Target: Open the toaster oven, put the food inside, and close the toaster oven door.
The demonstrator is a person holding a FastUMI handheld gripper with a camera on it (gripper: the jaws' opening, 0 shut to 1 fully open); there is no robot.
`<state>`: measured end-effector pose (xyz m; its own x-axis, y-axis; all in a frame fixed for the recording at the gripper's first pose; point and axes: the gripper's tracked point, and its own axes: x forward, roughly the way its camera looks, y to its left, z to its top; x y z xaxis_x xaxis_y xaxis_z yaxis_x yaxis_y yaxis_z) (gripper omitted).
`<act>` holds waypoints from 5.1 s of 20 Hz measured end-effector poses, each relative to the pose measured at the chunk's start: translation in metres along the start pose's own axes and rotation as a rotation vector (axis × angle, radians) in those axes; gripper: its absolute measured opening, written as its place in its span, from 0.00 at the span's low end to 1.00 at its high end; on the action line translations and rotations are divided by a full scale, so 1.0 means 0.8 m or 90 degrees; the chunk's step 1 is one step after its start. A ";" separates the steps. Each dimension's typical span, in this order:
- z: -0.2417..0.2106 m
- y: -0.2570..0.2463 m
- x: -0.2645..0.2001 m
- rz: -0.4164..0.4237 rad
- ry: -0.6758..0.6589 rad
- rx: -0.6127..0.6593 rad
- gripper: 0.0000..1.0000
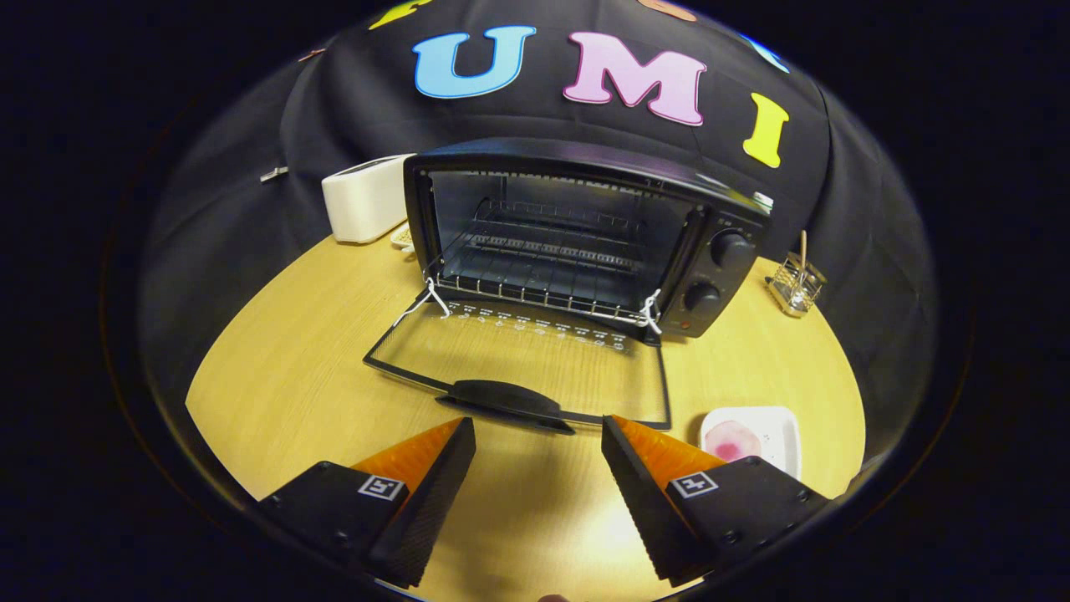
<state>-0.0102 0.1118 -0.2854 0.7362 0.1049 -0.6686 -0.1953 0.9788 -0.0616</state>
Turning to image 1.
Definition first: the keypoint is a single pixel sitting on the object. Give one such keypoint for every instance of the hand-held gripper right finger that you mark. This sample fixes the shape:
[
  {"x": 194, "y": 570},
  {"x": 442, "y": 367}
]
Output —
[{"x": 644, "y": 502}]

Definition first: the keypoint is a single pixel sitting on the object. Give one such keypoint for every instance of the small white dish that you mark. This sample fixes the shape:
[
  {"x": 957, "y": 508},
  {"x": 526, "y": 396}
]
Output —
[{"x": 401, "y": 237}]

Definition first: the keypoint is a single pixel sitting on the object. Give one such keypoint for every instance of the black toaster oven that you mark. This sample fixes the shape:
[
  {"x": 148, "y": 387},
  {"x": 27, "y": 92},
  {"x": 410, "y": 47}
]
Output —
[{"x": 585, "y": 155}]

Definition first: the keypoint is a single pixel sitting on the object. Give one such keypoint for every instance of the white pop-up toaster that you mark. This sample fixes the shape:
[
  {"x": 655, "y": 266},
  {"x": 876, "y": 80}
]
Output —
[{"x": 364, "y": 201}]

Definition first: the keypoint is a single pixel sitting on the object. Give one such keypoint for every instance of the pink meat slice food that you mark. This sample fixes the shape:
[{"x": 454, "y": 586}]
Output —
[{"x": 731, "y": 439}]

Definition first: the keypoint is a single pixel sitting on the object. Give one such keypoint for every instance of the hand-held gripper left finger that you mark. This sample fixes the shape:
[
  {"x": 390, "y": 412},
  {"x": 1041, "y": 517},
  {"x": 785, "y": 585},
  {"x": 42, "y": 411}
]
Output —
[{"x": 430, "y": 502}]

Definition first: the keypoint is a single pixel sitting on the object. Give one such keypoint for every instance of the wooden clothespin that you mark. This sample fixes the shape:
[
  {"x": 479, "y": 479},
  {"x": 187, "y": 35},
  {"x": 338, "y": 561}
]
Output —
[{"x": 312, "y": 54}]

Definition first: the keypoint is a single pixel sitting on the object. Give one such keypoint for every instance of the wooden stick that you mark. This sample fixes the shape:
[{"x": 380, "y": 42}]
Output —
[{"x": 803, "y": 251}]

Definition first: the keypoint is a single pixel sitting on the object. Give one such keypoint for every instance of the toaster oven glass door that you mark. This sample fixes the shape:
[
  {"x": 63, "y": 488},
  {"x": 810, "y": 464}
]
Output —
[{"x": 501, "y": 397}]

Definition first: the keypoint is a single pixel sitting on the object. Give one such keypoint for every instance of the metal clip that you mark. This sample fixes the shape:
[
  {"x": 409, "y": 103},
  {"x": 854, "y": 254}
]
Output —
[{"x": 273, "y": 174}]

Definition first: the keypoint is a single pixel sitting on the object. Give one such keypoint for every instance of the small white-capped bottle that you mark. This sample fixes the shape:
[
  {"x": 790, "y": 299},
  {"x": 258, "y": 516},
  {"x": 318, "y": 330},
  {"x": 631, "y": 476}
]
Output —
[{"x": 763, "y": 200}]

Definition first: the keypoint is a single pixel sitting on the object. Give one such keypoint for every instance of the white square plate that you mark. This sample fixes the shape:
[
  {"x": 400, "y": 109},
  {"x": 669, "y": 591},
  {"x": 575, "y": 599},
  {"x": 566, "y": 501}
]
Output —
[{"x": 776, "y": 435}]

